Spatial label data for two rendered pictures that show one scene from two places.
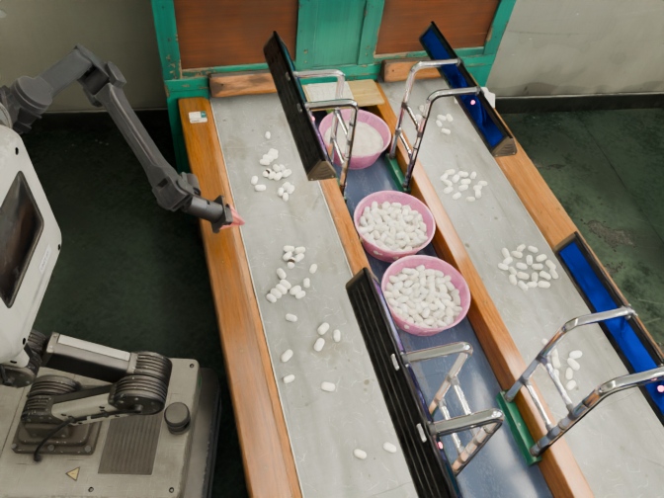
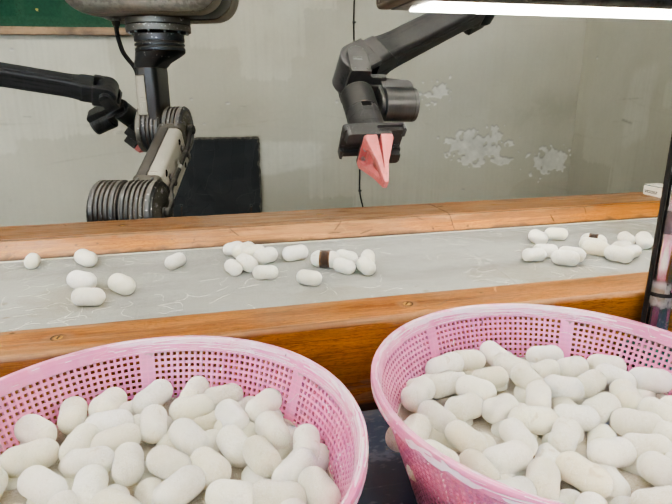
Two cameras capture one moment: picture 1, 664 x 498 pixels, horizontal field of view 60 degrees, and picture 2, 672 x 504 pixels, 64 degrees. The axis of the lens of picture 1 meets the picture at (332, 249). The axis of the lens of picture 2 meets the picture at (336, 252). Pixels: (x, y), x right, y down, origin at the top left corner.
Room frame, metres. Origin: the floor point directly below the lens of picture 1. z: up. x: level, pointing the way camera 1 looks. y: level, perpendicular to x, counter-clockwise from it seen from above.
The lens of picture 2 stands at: (1.16, -0.54, 0.96)
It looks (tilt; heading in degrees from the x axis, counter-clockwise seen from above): 16 degrees down; 99
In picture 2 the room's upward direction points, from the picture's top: straight up
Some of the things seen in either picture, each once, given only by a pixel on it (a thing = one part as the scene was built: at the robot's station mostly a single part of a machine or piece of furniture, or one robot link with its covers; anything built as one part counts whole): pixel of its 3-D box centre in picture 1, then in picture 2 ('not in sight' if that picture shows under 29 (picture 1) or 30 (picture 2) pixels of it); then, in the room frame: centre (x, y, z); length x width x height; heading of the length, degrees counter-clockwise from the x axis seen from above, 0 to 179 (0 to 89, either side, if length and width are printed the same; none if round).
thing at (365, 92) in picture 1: (339, 95); not in sight; (1.87, 0.07, 0.77); 0.33 x 0.15 x 0.01; 113
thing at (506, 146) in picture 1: (465, 83); not in sight; (1.62, -0.34, 1.08); 0.62 x 0.08 x 0.07; 23
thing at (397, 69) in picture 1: (417, 67); not in sight; (2.05, -0.23, 0.83); 0.30 x 0.06 x 0.07; 113
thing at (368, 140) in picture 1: (353, 143); not in sight; (1.67, -0.02, 0.71); 0.22 x 0.22 x 0.06
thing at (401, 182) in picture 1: (430, 129); not in sight; (1.58, -0.27, 0.90); 0.20 x 0.19 x 0.45; 23
